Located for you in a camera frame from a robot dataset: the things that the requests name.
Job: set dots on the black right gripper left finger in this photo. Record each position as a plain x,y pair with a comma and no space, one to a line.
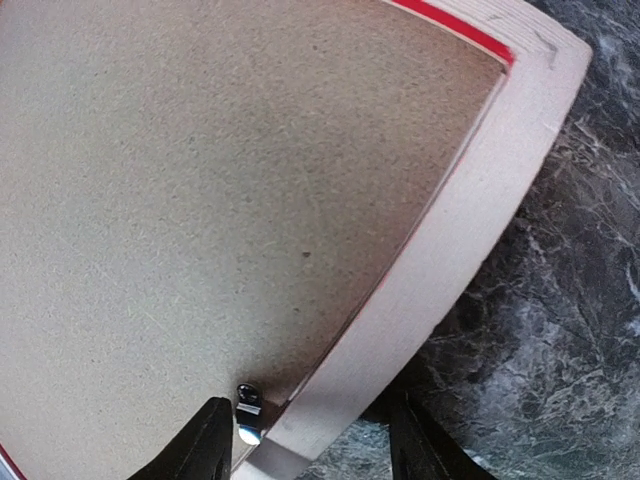
201,450

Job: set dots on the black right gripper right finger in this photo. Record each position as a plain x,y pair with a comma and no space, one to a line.
421,449

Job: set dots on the brown cardboard backing board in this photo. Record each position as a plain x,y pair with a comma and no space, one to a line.
199,193

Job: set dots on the red wooden picture frame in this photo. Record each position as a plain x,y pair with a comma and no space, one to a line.
542,68

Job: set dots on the metal backing turn clip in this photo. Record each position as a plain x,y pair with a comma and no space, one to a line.
248,414

